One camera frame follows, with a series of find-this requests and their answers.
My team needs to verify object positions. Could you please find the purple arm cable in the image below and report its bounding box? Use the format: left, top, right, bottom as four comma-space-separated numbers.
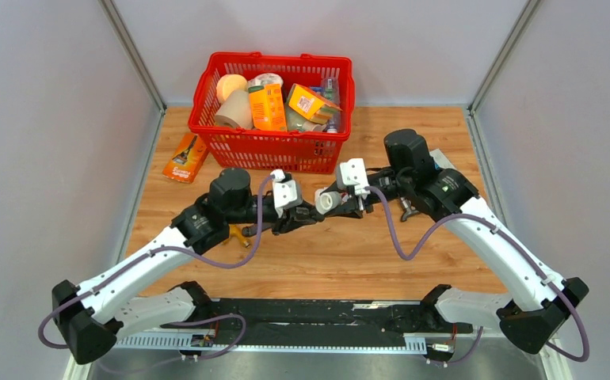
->
365, 186, 591, 367
37, 174, 277, 374

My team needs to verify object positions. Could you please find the orange yellow tilted box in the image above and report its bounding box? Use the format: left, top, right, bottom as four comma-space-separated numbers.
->
287, 84, 341, 124

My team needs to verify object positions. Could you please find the red plastic shopping basket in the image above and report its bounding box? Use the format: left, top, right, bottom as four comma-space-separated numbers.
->
188, 52, 355, 173

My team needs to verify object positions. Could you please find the orange round sponge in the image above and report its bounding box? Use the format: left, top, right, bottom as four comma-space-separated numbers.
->
215, 74, 248, 104

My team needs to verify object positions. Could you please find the white slotted cable duct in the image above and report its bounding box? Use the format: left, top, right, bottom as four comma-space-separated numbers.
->
116, 335, 428, 355

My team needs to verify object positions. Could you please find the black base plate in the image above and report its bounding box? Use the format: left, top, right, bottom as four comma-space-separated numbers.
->
194, 298, 474, 348

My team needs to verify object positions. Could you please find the white tape roll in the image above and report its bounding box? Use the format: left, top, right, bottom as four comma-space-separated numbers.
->
246, 73, 284, 89

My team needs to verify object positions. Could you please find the clear plastic bottle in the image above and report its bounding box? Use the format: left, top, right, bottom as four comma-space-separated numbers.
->
321, 77, 341, 133

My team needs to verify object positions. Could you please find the steel grey faucet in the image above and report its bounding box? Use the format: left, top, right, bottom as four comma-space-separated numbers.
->
399, 197, 420, 222

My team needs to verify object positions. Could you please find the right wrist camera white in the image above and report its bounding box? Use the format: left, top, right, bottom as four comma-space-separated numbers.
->
335, 158, 369, 195

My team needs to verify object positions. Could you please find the white plastic pipe fitting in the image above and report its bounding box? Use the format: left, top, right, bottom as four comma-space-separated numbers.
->
315, 188, 342, 215

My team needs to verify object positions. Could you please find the beige paper roll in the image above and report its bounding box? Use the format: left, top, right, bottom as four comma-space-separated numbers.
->
214, 89, 254, 130

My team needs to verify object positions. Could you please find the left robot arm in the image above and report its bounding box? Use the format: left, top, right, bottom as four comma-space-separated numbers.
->
37, 168, 325, 364

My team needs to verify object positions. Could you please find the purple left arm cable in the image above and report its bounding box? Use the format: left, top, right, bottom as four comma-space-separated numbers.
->
37, 174, 277, 374

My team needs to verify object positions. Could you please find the orange razor box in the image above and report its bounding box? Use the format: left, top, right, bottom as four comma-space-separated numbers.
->
162, 132, 208, 184

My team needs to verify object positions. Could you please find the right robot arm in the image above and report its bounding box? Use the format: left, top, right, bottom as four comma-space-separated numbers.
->
315, 129, 589, 354

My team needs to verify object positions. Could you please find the blue white razor box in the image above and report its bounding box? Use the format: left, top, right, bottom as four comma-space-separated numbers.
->
429, 149, 456, 169

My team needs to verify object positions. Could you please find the orange tall box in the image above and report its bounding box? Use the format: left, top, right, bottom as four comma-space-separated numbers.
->
248, 84, 288, 132

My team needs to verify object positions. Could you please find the brass yellow faucet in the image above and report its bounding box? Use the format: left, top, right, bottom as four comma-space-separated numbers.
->
223, 225, 252, 249

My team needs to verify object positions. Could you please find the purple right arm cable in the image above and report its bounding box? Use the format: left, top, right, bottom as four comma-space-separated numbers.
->
365, 186, 591, 367

